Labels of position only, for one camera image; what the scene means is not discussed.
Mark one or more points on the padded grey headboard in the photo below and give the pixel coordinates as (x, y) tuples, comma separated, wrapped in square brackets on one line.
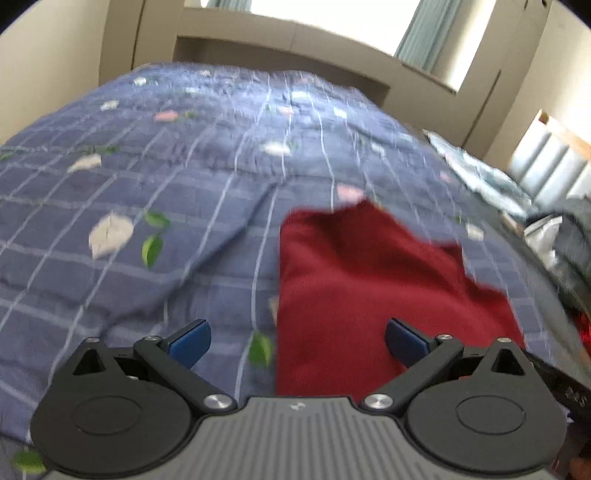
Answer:
[(549, 161)]

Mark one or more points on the light blue patterned cloth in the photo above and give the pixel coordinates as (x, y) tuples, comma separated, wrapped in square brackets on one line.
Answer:
[(485, 177)]

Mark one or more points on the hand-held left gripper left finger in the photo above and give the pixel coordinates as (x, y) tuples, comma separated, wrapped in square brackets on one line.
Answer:
[(189, 342)]

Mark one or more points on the white cloth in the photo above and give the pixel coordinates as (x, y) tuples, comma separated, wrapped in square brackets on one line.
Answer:
[(542, 240)]

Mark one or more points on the dark red shirt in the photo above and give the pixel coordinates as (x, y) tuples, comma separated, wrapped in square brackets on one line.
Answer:
[(369, 286)]

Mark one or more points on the beige window ledge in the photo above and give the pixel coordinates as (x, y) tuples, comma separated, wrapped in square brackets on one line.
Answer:
[(323, 41)]

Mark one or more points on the blue checked floral bedspread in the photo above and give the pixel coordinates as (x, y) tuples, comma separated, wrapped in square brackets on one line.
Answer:
[(161, 184)]

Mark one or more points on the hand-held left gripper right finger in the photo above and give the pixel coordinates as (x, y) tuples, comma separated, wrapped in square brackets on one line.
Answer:
[(405, 342)]

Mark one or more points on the teal curtain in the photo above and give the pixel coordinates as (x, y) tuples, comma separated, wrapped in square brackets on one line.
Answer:
[(226, 3), (429, 37)]

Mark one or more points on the dark grey cloth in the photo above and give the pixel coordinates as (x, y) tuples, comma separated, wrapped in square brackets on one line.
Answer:
[(575, 249)]

